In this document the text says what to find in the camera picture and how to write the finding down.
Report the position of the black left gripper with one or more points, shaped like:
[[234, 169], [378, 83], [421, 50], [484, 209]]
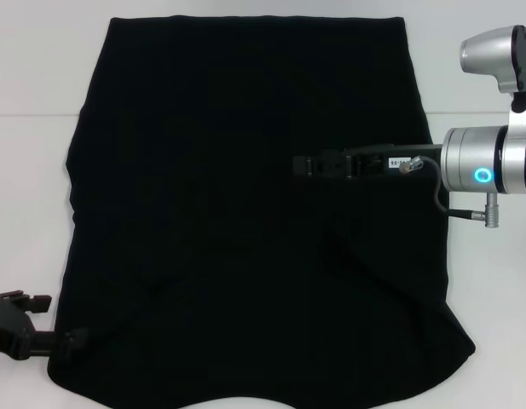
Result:
[[11, 328]]

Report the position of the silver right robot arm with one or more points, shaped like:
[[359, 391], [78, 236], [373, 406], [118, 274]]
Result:
[[480, 159]]

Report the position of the black t-shirt with FREE print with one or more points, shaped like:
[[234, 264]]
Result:
[[245, 213]]

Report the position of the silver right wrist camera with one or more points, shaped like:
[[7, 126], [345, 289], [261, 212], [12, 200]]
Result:
[[488, 51]]

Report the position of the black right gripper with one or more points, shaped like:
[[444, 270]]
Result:
[[373, 164]]

